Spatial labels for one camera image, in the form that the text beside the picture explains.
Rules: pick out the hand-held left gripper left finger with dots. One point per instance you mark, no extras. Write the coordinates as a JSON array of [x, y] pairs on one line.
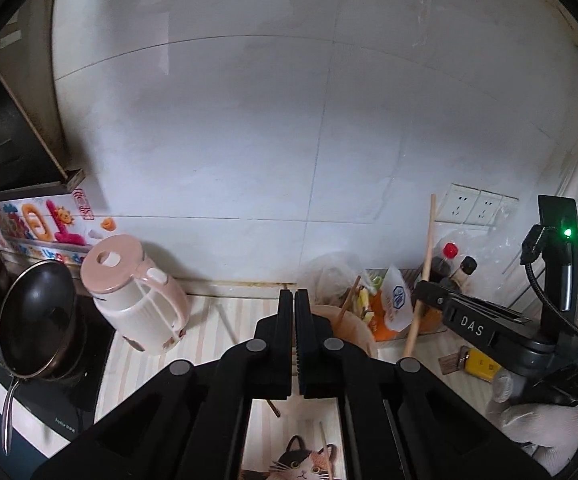
[[284, 350]]

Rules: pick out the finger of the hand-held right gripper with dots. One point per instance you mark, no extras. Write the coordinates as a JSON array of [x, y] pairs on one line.
[[429, 294]]

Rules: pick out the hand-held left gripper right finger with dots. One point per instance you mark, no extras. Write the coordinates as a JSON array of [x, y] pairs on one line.
[[314, 360]]

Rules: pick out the cream utensil holder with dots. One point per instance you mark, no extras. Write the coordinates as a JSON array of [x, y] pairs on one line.
[[356, 332]]

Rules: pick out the dark wooden chopstick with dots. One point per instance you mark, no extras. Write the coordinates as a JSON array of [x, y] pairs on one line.
[[350, 297], [274, 408]]

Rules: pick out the person's right hand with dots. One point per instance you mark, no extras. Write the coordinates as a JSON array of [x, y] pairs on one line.
[[544, 425]]

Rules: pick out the red cap sauce bottle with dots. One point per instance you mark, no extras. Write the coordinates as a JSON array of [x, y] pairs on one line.
[[444, 265]]

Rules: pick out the white packet blue emblem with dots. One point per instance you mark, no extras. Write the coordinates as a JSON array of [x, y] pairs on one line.
[[398, 305]]

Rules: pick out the black cap sauce bottle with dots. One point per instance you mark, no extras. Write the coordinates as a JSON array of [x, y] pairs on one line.
[[464, 272]]

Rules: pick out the yellow hand tool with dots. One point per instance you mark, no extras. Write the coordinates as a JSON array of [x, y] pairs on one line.
[[479, 362]]

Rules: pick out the green yellow packet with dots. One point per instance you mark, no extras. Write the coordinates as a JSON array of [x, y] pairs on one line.
[[371, 285]]

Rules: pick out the striped cat table mat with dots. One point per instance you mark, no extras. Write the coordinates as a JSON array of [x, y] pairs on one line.
[[209, 330]]

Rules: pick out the clear plastic bag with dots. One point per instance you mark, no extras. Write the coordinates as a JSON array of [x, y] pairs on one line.
[[499, 255], [326, 277]]

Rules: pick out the pink electric kettle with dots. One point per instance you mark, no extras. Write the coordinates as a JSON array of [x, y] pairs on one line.
[[134, 305]]

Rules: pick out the black induction cooktop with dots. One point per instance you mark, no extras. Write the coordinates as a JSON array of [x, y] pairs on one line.
[[89, 380]]

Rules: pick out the black wok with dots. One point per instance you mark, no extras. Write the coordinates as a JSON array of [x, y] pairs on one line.
[[34, 320]]

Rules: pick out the black range hood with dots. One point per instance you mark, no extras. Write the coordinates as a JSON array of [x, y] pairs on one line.
[[4, 150]]

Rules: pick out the white wall socket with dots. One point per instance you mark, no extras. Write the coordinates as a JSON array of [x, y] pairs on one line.
[[506, 207], [461, 205], [485, 209]]

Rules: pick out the colourful wall sticker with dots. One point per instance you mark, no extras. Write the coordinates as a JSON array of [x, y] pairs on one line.
[[34, 225]]

